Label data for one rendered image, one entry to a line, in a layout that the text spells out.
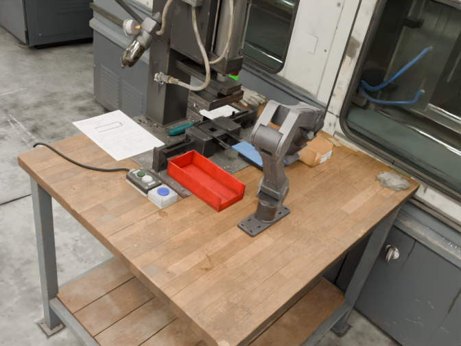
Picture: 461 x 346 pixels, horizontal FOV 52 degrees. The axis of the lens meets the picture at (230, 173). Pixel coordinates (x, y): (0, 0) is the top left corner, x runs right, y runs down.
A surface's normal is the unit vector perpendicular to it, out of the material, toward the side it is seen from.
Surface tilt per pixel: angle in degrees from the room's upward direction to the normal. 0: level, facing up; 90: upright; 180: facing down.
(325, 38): 90
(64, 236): 0
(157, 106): 90
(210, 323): 0
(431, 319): 90
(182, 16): 90
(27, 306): 0
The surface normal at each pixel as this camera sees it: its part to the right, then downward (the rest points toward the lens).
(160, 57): -0.67, 0.33
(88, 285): 0.16, -0.81
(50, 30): 0.69, 0.51
